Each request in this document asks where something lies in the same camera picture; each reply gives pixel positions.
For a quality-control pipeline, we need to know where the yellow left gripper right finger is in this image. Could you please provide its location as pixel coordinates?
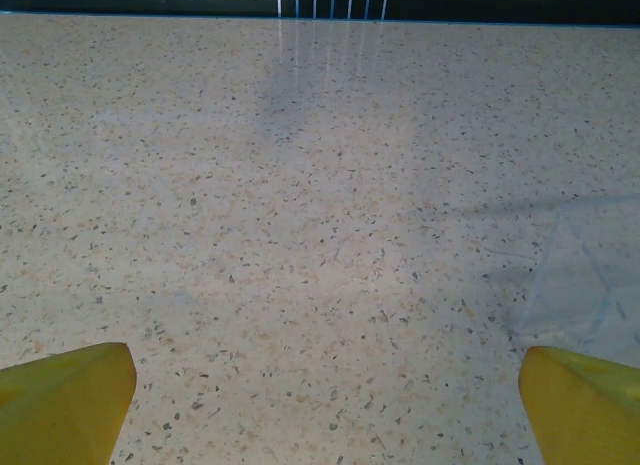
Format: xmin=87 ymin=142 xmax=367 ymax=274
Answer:
xmin=518 ymin=344 xmax=640 ymax=465

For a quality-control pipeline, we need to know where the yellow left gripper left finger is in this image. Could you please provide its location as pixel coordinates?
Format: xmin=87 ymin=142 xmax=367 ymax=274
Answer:
xmin=0 ymin=341 xmax=138 ymax=465

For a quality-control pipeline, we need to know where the clear acrylic box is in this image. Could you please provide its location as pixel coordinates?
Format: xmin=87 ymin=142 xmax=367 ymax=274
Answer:
xmin=517 ymin=192 xmax=640 ymax=354

